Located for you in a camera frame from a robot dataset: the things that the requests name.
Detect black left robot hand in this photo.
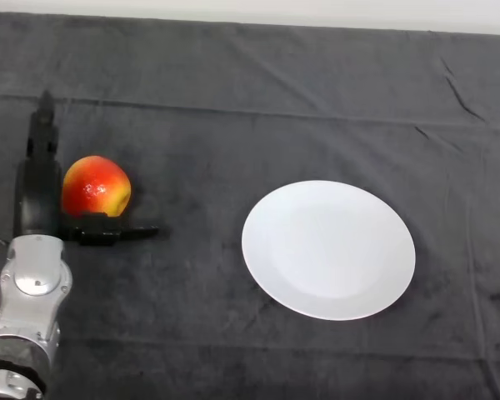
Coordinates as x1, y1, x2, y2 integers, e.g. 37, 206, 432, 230
13, 89, 160, 248

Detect red yellow apple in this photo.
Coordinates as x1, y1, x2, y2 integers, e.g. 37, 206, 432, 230
61, 155, 133, 218

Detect white round plate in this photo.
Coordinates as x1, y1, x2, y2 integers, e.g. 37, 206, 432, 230
241, 179, 417, 322

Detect black cloth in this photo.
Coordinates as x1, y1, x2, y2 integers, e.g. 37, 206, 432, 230
0, 11, 500, 400

